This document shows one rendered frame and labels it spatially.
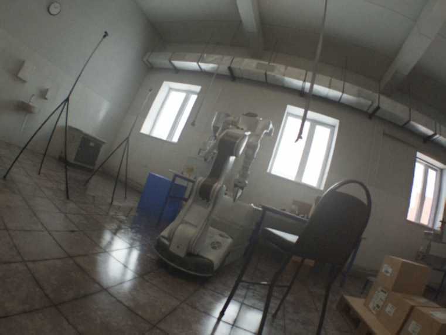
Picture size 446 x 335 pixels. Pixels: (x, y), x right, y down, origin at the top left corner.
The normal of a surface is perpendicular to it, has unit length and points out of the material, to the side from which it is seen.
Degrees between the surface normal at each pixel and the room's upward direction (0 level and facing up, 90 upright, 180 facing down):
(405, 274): 90
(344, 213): 103
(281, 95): 90
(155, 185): 90
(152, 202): 90
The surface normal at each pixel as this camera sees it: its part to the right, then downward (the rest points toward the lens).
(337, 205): 0.10, 0.15
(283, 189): -0.25, -0.20
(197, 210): -0.08, -0.63
